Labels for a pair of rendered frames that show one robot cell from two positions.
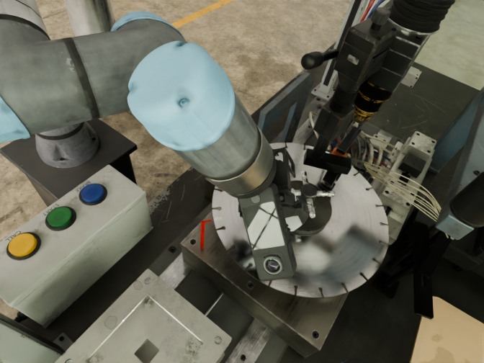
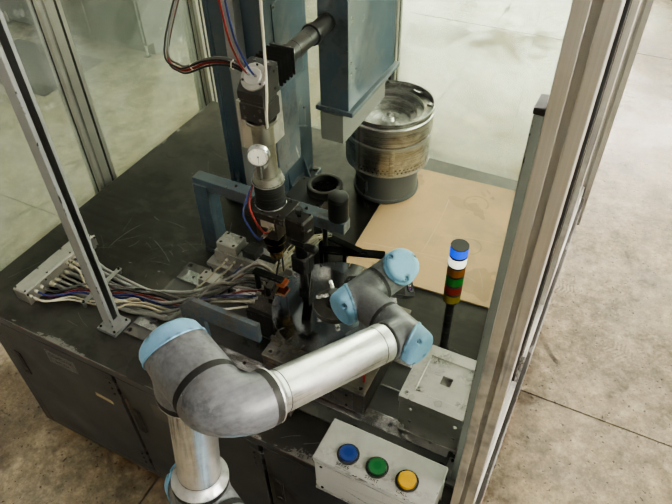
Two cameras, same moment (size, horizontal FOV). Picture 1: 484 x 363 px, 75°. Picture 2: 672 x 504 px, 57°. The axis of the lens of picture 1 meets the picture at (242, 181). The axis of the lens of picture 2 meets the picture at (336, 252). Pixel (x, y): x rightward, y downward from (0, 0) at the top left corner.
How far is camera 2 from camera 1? 1.26 m
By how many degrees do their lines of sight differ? 57
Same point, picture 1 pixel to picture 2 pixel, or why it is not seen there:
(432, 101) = (121, 232)
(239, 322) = (397, 370)
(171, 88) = (411, 258)
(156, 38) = (367, 280)
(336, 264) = not seen: hidden behind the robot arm
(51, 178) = not seen: outside the picture
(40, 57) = (398, 311)
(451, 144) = (219, 224)
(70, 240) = (392, 452)
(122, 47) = (377, 291)
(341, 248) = not seen: hidden behind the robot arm
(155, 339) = (438, 379)
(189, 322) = (423, 364)
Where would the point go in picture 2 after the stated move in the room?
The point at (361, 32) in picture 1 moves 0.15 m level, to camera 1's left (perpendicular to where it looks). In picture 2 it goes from (306, 220) to (304, 267)
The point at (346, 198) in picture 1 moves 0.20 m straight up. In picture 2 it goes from (319, 281) to (316, 226)
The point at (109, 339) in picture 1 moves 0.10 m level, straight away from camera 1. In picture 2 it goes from (447, 402) to (432, 436)
